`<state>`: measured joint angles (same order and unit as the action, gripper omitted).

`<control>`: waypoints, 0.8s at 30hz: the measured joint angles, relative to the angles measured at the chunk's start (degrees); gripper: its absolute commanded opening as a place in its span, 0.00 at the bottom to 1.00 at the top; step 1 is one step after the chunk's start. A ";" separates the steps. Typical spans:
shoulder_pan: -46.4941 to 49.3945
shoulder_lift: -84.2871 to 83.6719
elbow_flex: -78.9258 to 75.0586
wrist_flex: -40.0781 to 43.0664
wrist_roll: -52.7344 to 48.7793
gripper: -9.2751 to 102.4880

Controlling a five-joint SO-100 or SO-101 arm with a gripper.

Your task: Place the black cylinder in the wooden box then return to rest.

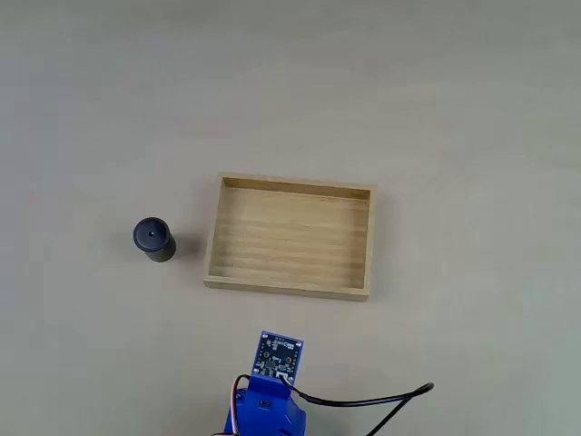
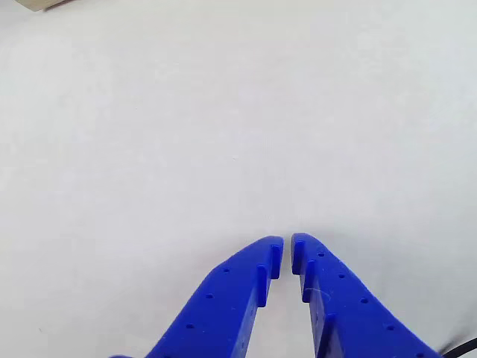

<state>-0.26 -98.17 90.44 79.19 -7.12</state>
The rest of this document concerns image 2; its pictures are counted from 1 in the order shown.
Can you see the shallow wooden box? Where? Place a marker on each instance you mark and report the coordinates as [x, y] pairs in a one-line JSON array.
[[41, 3]]

